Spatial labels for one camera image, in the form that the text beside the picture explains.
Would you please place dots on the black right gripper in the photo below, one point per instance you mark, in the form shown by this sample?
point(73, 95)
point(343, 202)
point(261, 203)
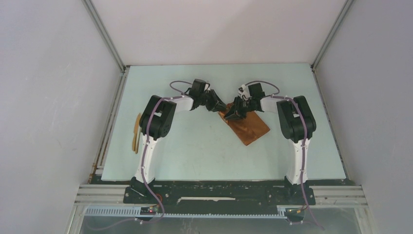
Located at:
point(238, 112)

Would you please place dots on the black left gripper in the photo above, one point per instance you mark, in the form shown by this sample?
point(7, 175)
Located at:
point(216, 104)

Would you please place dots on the orange cloth napkin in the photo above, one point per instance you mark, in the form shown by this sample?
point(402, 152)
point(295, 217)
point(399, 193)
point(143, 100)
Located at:
point(248, 129)

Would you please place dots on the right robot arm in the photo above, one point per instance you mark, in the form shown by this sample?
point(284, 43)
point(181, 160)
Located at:
point(296, 120)

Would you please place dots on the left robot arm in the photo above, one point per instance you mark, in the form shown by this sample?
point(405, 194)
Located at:
point(156, 121)

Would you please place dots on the wooden fork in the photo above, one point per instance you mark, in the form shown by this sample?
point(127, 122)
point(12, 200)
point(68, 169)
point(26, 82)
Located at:
point(138, 134)

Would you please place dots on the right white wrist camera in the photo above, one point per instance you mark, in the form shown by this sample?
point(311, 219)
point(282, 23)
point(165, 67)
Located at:
point(243, 92)

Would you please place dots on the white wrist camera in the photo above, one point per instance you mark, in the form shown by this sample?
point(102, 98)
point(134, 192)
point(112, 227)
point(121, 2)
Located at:
point(243, 92)
point(207, 87)

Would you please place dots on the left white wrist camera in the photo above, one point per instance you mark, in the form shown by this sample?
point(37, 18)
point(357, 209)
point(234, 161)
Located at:
point(207, 87)

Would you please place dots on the left aluminium frame post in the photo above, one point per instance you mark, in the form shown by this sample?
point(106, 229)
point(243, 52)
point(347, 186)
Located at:
point(98, 22)

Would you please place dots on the aluminium frame post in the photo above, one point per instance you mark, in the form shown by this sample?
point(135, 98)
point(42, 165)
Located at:
point(332, 33)
point(98, 22)

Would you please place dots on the white cable duct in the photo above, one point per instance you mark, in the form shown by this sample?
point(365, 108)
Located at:
point(139, 212)

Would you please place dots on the right aluminium frame post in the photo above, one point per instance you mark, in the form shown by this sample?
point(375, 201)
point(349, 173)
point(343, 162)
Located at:
point(332, 33)

